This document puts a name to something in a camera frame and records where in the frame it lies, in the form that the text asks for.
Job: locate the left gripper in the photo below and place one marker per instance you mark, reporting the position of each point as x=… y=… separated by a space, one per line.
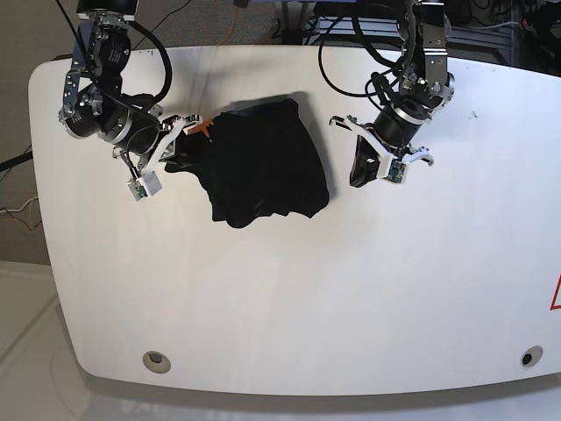
x=389 y=136

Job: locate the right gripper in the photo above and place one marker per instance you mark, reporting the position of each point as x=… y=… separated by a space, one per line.
x=141 y=142

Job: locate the black T-shirt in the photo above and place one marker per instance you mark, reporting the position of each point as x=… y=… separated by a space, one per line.
x=257 y=162

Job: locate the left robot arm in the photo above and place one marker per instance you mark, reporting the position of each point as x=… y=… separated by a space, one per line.
x=407 y=95

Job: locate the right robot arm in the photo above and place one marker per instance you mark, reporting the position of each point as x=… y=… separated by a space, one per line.
x=93 y=102

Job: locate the left table grommet hole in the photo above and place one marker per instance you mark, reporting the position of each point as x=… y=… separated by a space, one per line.
x=156 y=362

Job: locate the table grommet hole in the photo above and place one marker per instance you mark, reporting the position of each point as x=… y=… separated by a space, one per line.
x=156 y=362
x=532 y=356

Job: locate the red warning triangle sticker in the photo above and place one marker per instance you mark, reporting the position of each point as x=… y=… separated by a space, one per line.
x=556 y=300

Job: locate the right table grommet hole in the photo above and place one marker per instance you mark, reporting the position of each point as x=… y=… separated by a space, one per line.
x=532 y=356

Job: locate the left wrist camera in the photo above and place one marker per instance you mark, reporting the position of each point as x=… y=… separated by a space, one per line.
x=392 y=170

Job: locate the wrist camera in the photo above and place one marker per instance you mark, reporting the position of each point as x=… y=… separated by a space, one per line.
x=146 y=185
x=392 y=170

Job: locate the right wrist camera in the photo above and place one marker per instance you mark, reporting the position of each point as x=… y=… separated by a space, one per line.
x=146 y=185

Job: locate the aluminium frame rail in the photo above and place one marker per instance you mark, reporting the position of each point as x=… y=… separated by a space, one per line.
x=501 y=45

